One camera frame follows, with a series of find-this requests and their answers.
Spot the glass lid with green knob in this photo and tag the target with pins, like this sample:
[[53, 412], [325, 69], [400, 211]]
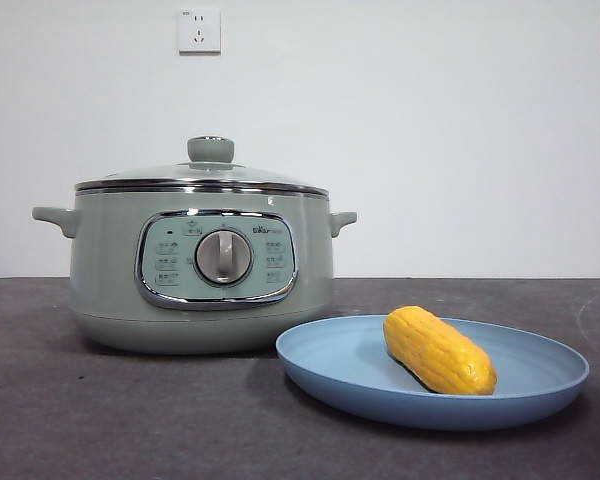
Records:
[[211, 149]]

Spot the yellow corn cob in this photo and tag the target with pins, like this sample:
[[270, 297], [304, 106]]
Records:
[[440, 350]]

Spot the blue round plate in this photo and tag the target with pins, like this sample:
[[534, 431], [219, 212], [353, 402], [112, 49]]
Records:
[[340, 370]]

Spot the pale green electric steamer pot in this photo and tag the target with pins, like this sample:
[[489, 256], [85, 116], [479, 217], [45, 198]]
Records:
[[110, 280]]

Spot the white wall power socket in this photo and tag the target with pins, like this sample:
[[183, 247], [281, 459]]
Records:
[[199, 31]]

